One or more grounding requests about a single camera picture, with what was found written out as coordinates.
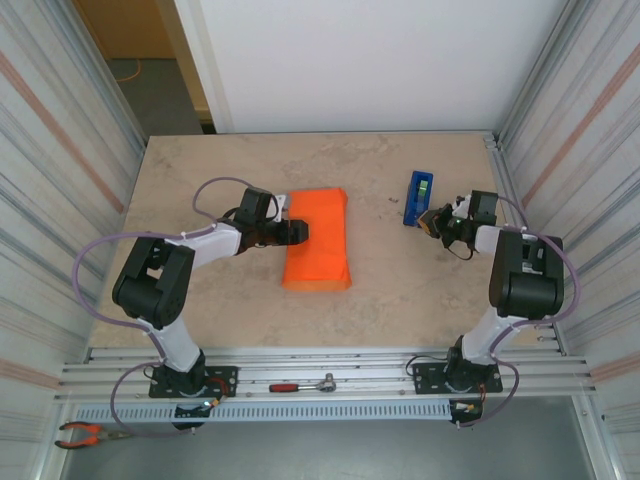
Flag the aluminium rail frame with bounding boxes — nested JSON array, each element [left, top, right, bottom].
[[54, 344, 599, 401]]

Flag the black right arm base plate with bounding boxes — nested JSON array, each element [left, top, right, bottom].
[[412, 360, 504, 396]]

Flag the orange handled pliers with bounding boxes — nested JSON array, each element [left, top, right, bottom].
[[53, 421, 134, 450]]

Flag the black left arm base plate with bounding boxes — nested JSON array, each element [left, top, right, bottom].
[[148, 364, 240, 400]]

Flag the blue tape dispenser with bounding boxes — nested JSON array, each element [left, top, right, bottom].
[[402, 170, 435, 227]]

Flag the red handled ratchet wrench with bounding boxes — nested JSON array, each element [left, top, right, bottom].
[[268, 372, 339, 394]]

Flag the orange floor cable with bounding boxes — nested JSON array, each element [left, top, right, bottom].
[[115, 58, 144, 84]]

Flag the grey slotted cable duct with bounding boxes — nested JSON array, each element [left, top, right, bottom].
[[73, 402, 454, 424]]

